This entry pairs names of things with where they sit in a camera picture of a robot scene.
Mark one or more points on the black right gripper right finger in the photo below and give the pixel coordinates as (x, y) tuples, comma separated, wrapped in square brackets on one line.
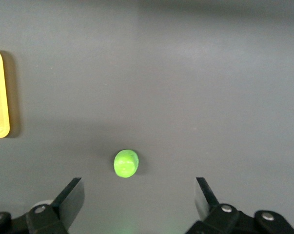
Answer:
[(215, 217)]

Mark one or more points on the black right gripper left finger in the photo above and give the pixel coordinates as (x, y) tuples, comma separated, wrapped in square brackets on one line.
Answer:
[(64, 212)]

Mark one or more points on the green apple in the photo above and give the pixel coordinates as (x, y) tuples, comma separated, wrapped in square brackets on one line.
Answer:
[(126, 163)]

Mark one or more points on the dark gray table mat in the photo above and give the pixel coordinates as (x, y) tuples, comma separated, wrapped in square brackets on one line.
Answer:
[(161, 85)]

